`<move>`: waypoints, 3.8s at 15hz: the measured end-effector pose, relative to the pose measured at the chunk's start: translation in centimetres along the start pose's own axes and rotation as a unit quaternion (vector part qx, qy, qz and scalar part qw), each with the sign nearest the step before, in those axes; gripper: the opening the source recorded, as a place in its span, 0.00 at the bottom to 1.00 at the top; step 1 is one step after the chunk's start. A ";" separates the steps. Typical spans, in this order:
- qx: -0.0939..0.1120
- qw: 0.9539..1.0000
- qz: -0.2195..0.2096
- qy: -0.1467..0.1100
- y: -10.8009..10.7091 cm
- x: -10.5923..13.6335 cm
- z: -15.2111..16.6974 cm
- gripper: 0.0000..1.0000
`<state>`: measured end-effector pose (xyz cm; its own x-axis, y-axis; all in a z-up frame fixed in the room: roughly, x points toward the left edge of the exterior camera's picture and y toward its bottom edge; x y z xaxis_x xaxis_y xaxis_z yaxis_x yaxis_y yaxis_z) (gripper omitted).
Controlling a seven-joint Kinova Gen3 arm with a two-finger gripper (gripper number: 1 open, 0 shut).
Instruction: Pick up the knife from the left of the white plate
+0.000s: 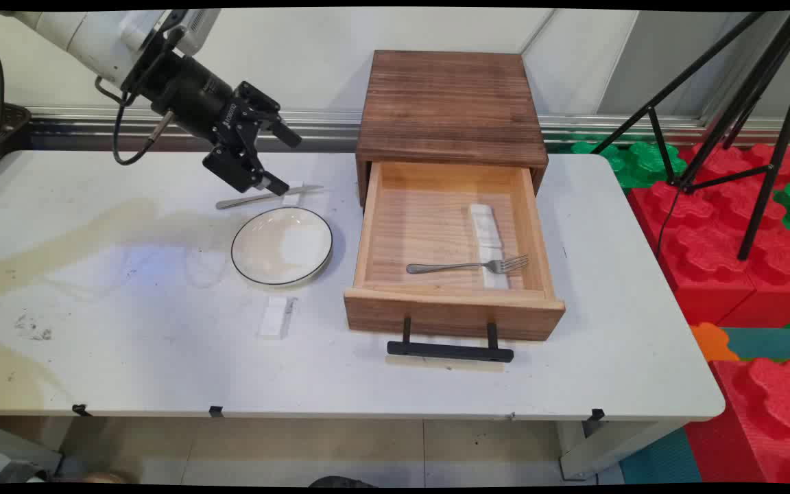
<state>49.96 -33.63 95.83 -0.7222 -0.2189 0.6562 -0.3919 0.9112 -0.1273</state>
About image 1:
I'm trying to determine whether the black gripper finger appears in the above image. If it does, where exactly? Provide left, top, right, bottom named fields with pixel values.
left=260, top=112, right=302, bottom=149
left=202, top=143, right=290, bottom=197

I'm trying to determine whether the white table leg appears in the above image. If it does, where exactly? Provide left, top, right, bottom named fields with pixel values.
left=556, top=419, right=684, bottom=481

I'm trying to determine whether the dark wooden cabinet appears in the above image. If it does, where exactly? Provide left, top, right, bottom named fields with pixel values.
left=356, top=49, right=549, bottom=207

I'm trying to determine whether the orange foam piece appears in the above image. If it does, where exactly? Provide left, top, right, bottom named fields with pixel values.
left=690, top=322, right=740, bottom=363

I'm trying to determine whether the black drawer handle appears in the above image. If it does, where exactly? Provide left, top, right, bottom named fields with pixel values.
left=387, top=317, right=515, bottom=363

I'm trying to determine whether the white plate with black rim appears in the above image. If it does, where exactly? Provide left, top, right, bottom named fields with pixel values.
left=231, top=207, right=334, bottom=287

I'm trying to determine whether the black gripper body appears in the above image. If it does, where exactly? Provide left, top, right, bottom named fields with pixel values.
left=121, top=36, right=281, bottom=156

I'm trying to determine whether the silver fork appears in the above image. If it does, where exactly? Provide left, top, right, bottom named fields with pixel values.
left=406, top=255, right=529, bottom=275

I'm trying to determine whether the large red foam block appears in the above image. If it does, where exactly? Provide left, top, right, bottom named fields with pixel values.
left=627, top=143, right=790, bottom=329

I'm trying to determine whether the black tripod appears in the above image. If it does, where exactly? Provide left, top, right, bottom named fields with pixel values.
left=590, top=10, right=790, bottom=261

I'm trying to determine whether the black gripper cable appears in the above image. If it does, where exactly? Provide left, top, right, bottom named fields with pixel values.
left=95, top=75, right=176, bottom=167

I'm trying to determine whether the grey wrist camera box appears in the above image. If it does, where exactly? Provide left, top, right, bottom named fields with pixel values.
left=160, top=10, right=222, bottom=57

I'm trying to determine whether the light wooden drawer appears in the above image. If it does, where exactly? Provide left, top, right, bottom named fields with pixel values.
left=344, top=161, right=566, bottom=342

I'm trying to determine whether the silver table knife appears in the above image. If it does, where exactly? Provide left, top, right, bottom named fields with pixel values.
left=216, top=185, right=324, bottom=210

